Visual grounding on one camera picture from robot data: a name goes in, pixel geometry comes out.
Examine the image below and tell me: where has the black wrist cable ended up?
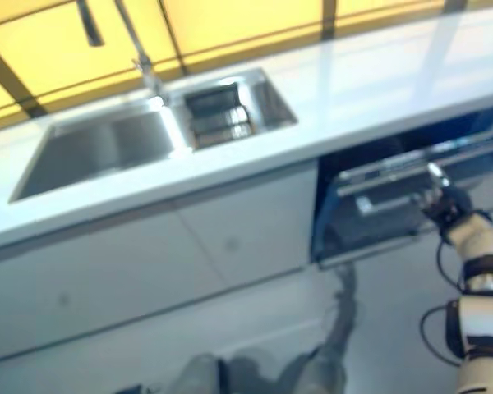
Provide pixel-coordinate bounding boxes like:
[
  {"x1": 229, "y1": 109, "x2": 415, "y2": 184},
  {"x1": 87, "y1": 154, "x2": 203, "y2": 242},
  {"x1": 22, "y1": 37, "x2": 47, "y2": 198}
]
[{"x1": 419, "y1": 211, "x2": 493, "y2": 366}]

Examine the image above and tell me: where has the dishwasher door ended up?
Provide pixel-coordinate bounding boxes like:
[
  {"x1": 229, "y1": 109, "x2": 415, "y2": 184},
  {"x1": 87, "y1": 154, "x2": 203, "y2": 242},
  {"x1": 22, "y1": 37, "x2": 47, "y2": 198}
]
[{"x1": 310, "y1": 135, "x2": 493, "y2": 270}]

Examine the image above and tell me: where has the black framed yellow window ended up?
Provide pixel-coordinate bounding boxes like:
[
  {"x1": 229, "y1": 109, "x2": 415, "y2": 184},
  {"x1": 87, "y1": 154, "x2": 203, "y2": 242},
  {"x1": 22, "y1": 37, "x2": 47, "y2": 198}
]
[{"x1": 0, "y1": 0, "x2": 465, "y2": 136}]

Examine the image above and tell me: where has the black sink drying rack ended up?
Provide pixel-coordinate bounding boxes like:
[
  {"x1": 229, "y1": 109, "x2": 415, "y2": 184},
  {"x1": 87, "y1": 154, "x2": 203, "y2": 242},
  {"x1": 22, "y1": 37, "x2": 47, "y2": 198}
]
[{"x1": 183, "y1": 81, "x2": 258, "y2": 149}]

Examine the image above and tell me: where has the stainless steel sink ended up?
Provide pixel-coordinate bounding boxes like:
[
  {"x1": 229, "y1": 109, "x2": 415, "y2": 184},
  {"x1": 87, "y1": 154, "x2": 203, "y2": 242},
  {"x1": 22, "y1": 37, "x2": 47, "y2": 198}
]
[{"x1": 7, "y1": 67, "x2": 299, "y2": 204}]

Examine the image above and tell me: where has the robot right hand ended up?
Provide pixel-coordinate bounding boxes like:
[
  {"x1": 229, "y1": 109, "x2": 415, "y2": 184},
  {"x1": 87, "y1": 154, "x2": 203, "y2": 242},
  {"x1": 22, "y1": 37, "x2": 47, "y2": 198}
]
[{"x1": 412, "y1": 162, "x2": 476, "y2": 238}]

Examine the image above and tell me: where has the chrome pull-down faucet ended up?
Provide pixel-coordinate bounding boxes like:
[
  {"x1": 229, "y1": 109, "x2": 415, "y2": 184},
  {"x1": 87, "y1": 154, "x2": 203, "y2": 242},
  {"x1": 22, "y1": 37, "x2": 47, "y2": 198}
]
[{"x1": 76, "y1": 0, "x2": 172, "y2": 106}]

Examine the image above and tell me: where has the white cabinet door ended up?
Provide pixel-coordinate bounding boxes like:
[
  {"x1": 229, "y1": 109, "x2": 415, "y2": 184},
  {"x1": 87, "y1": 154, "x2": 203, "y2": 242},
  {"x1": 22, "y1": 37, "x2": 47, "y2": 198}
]
[
  {"x1": 0, "y1": 207, "x2": 231, "y2": 364},
  {"x1": 176, "y1": 161, "x2": 318, "y2": 284}
]

